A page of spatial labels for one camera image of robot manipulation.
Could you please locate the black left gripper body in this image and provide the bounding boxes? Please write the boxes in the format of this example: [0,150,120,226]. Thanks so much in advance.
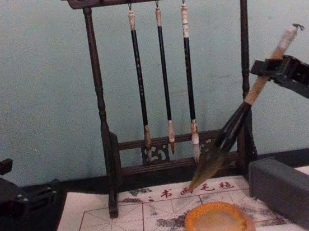
[0,168,31,223]

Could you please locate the large tan-handled calligraphy brush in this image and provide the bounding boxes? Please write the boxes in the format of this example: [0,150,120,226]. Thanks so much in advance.
[169,22,309,191]

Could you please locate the white gridded felt mat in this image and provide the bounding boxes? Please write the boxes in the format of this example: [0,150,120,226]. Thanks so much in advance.
[41,161,309,231]

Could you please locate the black brush with white tip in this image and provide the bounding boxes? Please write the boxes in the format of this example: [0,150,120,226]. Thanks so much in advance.
[174,0,209,163]

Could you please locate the thin black brush, brown tip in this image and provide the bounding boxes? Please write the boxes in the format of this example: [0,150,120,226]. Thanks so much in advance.
[152,0,181,156]

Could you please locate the dark wooden brush rack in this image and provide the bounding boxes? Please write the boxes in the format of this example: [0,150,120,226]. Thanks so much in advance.
[55,0,302,223]

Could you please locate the grey block with holes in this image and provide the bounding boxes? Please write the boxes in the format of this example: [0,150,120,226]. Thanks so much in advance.
[245,152,309,231]

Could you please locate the black brush with grey tip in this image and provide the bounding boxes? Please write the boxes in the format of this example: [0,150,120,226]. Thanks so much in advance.
[125,2,156,163]

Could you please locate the orange shallow dish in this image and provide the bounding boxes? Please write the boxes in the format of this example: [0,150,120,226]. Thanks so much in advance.
[181,196,257,231]

